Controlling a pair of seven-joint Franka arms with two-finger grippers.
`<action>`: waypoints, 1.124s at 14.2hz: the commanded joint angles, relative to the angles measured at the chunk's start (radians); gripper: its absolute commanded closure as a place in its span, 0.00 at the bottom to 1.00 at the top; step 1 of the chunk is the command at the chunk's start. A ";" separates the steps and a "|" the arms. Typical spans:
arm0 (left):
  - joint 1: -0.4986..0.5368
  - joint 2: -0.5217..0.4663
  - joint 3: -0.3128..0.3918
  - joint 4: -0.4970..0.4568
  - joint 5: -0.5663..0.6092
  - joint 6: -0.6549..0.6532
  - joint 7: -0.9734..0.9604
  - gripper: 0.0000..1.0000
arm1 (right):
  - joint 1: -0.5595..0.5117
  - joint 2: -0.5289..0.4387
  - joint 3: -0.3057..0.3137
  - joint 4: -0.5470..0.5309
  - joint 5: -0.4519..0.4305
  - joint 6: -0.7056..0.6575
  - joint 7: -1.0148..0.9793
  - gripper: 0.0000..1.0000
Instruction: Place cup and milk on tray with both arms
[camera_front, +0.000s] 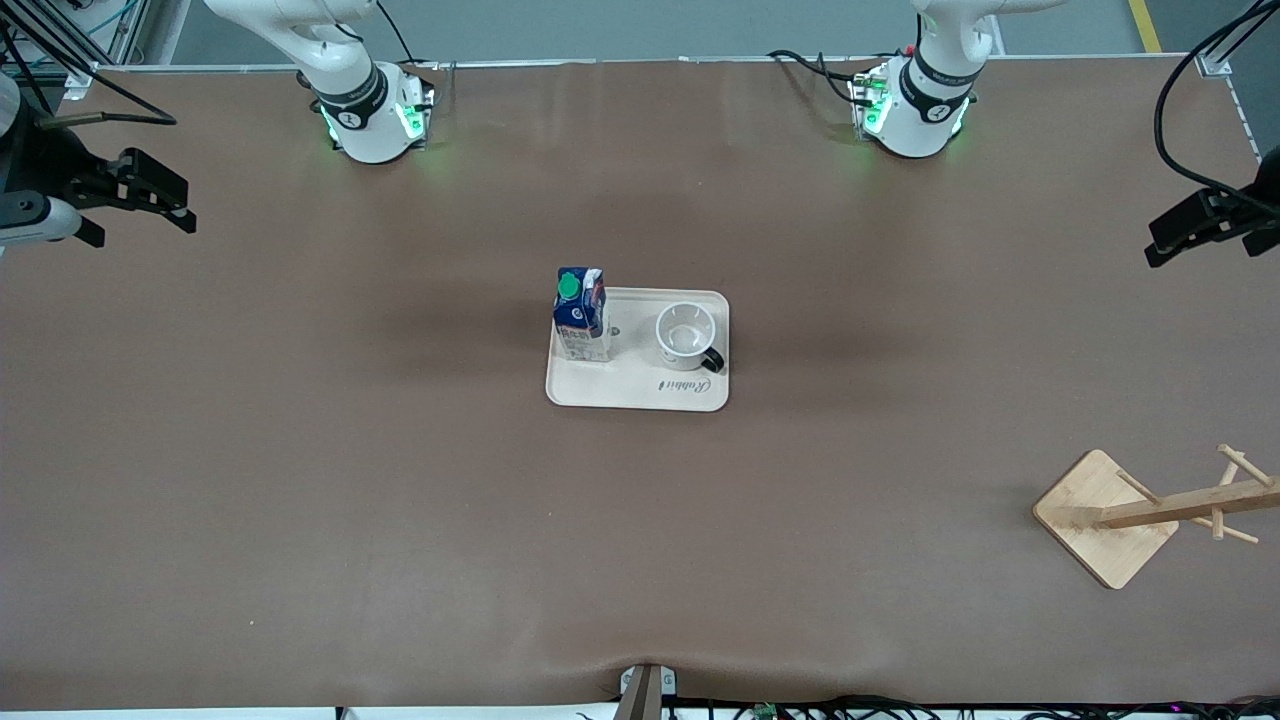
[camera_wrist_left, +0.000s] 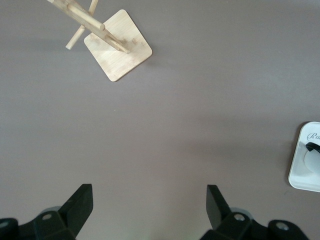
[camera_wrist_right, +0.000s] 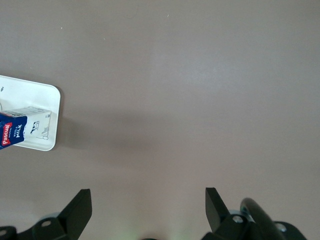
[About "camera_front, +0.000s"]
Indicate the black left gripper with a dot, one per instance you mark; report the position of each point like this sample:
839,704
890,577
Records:
1262,217

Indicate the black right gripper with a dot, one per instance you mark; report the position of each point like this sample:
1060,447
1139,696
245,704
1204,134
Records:
48,163

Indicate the blue milk carton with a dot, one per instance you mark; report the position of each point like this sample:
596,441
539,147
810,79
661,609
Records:
580,320

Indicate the white smiley mug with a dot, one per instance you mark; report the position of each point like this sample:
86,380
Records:
685,335

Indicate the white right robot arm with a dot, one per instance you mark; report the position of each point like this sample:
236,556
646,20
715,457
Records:
350,60

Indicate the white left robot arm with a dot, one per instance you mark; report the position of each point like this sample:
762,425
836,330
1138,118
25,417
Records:
925,110

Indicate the cream rabbit print tray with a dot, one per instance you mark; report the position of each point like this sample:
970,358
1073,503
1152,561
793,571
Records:
640,390

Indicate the wooden mug rack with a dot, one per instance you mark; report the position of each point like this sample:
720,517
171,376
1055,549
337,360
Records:
1100,530

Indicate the brown table cover mat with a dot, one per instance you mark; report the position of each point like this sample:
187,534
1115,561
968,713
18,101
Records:
640,550

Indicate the grey camera stand bracket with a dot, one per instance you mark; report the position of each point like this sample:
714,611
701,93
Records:
645,695

